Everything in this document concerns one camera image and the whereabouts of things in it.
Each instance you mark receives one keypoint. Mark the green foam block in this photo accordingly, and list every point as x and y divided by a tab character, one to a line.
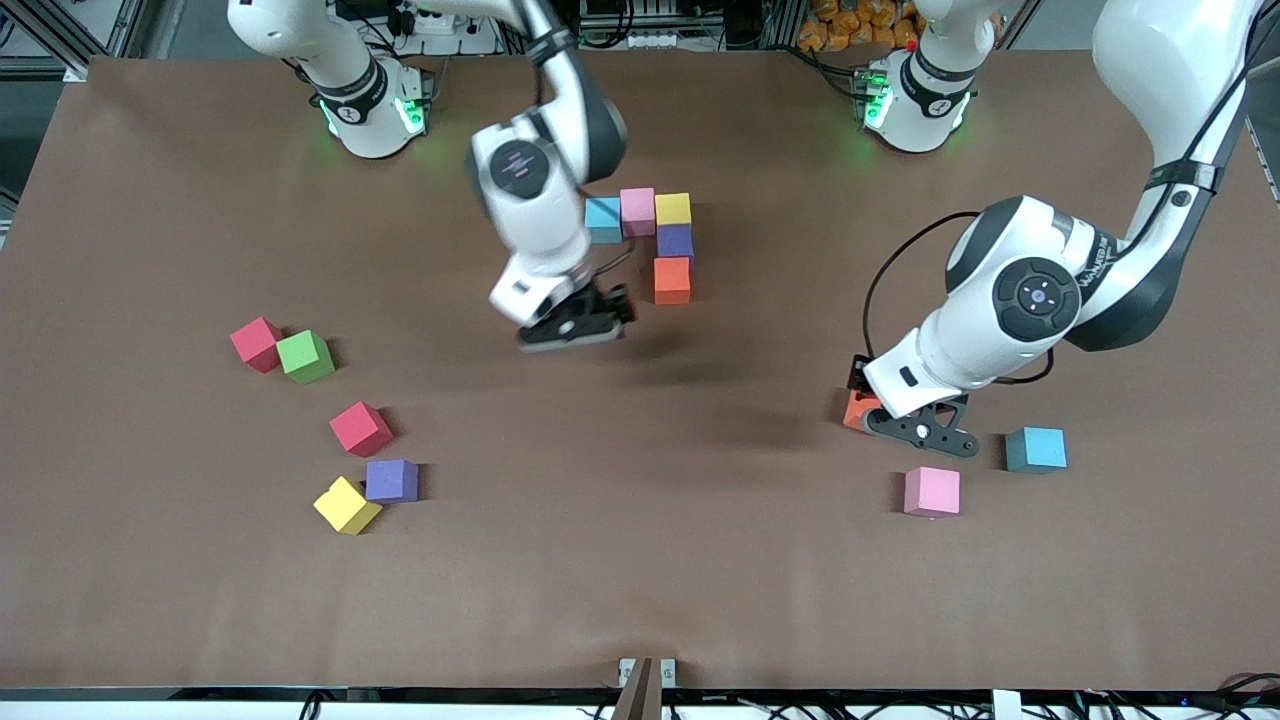
305	355

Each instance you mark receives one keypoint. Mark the pink foam block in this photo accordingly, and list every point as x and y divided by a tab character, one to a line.
638	212
932	491

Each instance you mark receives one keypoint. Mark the yellow foam block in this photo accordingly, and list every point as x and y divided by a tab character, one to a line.
673	210
346	505

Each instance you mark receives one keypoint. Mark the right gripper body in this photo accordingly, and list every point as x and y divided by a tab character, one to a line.
612	302

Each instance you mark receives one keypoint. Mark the white power strip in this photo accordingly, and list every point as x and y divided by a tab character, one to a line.
645	42
435	22

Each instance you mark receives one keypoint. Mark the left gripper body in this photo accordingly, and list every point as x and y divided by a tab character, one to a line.
858	375

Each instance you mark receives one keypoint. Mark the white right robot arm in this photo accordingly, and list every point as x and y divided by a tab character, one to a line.
525	190

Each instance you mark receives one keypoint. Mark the red foam block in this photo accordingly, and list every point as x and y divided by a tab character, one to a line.
256	344
360	428

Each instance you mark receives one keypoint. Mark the purple foam block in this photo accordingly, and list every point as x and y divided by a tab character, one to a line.
391	480
676	243

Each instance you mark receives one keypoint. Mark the orange foam block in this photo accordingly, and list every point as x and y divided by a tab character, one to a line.
856	412
672	282

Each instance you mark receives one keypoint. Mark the light blue foam block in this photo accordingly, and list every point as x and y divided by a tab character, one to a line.
1036	449
605	220

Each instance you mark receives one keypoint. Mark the small white box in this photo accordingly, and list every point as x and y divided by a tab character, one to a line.
1007	706

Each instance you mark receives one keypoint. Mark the dark slanted metal bar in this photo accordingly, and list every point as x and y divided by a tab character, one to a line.
640	700

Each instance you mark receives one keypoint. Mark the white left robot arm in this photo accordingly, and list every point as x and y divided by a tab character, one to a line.
1040	295

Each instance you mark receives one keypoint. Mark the orange packaged goods pile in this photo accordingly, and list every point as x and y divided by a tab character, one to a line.
850	20

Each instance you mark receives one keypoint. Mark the white metal bracket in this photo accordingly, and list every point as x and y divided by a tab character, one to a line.
626	668

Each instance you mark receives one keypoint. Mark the aluminium frame profile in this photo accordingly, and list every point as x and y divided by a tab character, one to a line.
125	25

